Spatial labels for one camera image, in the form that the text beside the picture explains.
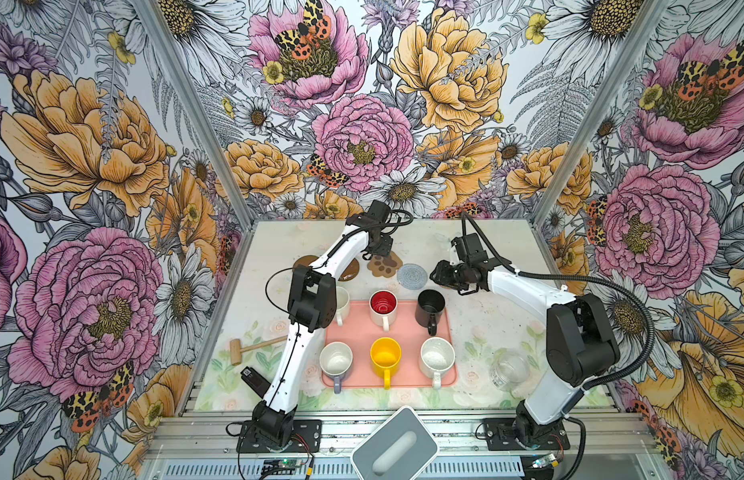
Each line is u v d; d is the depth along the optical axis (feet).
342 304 2.86
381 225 2.80
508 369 2.79
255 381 2.62
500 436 2.42
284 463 2.33
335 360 2.79
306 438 2.44
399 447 2.38
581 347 1.55
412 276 3.45
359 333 3.08
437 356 2.81
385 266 3.55
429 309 3.08
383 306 3.11
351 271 3.51
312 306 2.10
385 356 2.84
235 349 2.86
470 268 2.49
